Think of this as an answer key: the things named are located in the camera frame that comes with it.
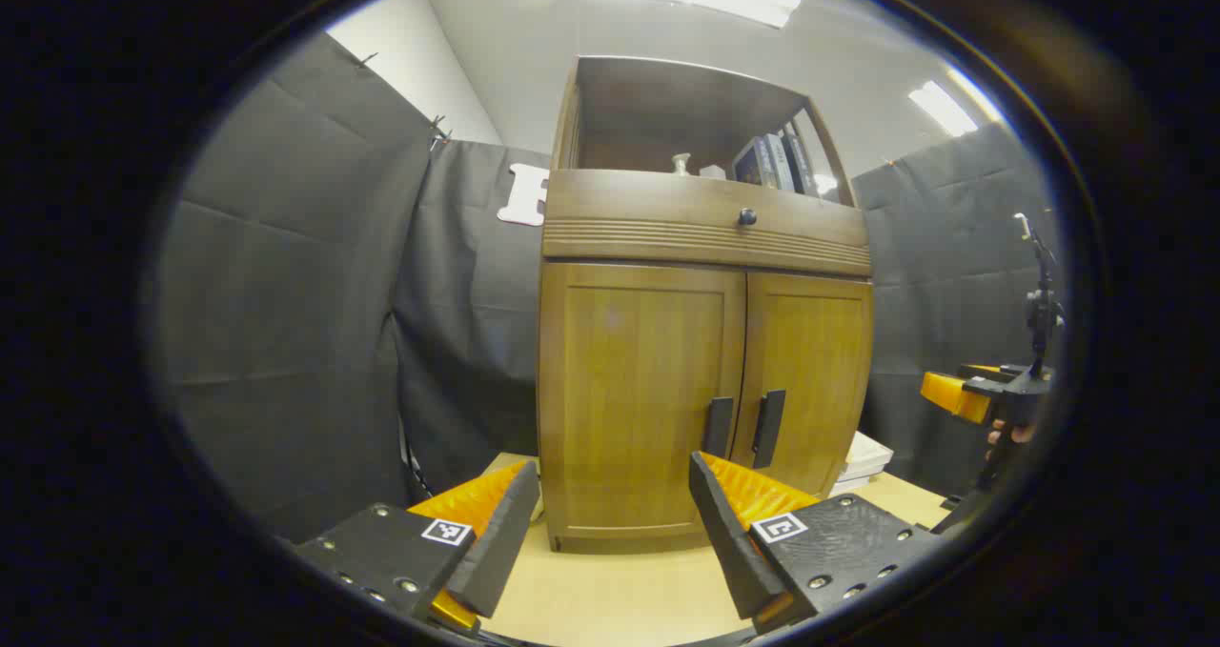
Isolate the black backdrop cloth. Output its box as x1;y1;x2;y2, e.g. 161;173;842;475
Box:
157;30;1064;543

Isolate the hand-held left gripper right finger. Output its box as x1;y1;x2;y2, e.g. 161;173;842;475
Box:
688;451;945;635

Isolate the black tripod stand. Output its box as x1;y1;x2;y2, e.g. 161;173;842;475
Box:
1013;212;1066;374

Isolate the brown wooden shoe cabinet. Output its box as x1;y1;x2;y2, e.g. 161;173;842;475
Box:
536;54;875;555

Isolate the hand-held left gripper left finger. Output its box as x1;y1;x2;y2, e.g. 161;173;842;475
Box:
294;459;541;634

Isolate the wooden drawer with black knob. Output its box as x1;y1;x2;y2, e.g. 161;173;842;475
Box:
541;169;872;278

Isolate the small ceiling light panel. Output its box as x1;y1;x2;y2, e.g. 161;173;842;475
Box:
907;80;980;137

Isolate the wooden cabinet door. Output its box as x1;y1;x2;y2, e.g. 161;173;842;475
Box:
539;262;747;543
729;272;875;500

